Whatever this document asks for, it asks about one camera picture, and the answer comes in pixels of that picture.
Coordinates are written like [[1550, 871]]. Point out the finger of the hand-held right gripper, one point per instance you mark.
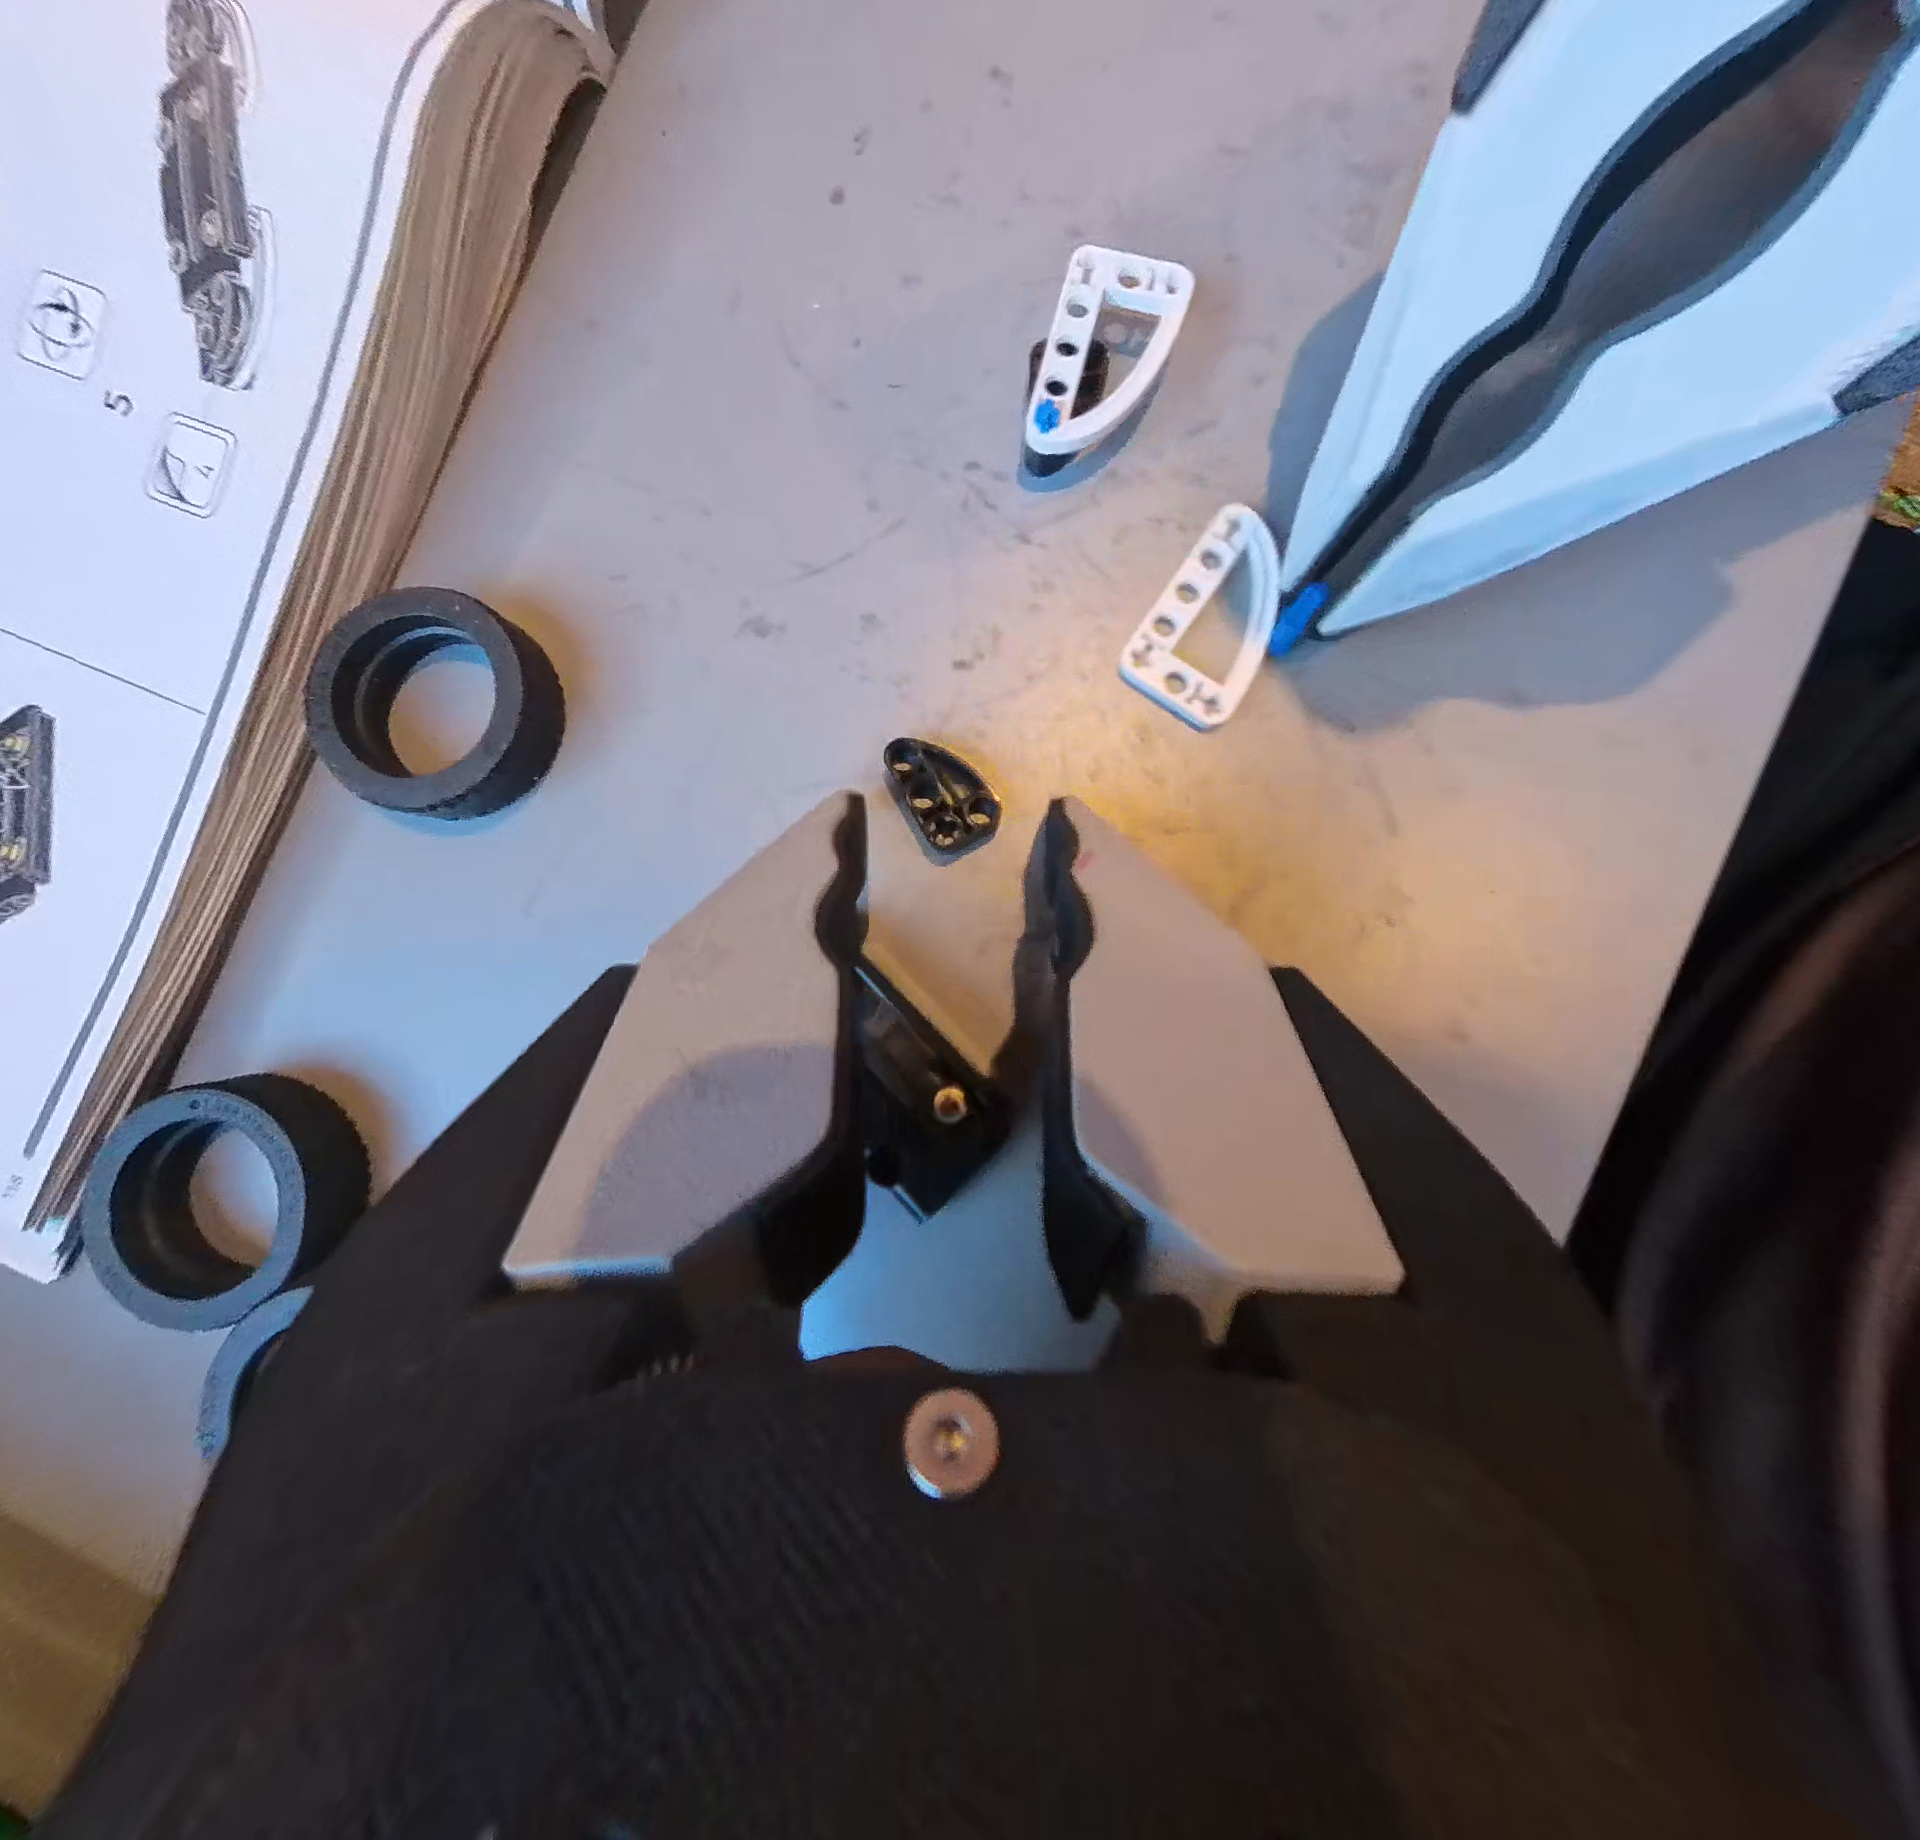
[[1515, 192], [1651, 432]]

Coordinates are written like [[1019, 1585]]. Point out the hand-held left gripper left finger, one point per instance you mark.
[[705, 1121]]

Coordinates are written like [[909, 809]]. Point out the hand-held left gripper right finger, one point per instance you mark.
[[1215, 1121]]

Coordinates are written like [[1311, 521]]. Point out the black panel brick with pins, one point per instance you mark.
[[915, 1092]]

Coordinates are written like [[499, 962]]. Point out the small black curved brick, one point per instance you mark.
[[961, 846]]

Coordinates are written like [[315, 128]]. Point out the white curved brick with pin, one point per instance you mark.
[[1146, 362]]

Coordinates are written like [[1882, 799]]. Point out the blue connector pin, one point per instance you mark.
[[1293, 627]]

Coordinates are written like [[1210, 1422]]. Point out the plain white curved brick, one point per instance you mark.
[[1270, 587]]

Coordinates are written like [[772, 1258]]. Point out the black toy tyre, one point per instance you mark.
[[331, 1196], [241, 1362], [525, 731]]

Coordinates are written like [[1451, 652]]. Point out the grey desk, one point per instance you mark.
[[751, 371]]

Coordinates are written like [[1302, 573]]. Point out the person's clothed body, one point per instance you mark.
[[1770, 1121]]

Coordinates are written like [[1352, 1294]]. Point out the open instruction booklet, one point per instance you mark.
[[151, 521]]

